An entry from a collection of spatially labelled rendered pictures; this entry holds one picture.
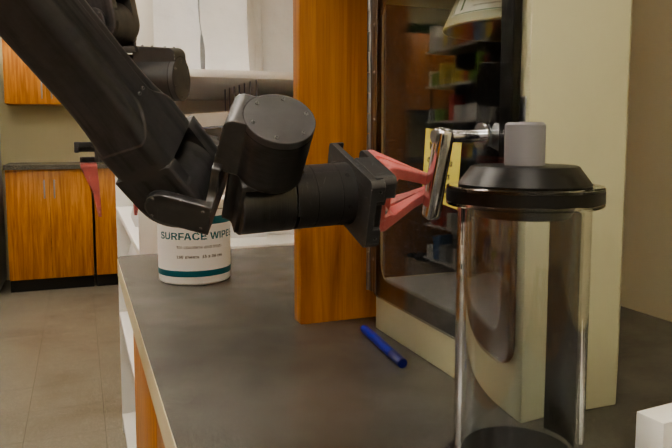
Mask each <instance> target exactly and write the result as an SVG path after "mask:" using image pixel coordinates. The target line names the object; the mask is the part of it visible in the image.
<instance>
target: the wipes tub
mask: <svg viewBox="0 0 672 448"><path fill-rule="evenodd" d="M224 197H225V195H222V197H221V200H220V203H219V206H218V208H217V211H216V214H215V217H214V219H213V222H212V225H211V227H210V230H209V233H208V235H205V234H202V233H198V232H194V231H190V230H186V229H182V228H176V227H168V226H164V225H161V224H159V223H157V243H158V272H159V279H160V280H161V281H162V282H164V283H167V284H172V285H205V284H213V283H218V282H221V281H224V280H226V279H228V278H229V277H230V270H231V240H230V221H229V220H227V219H225V218H222V209H223V203H224Z"/></svg>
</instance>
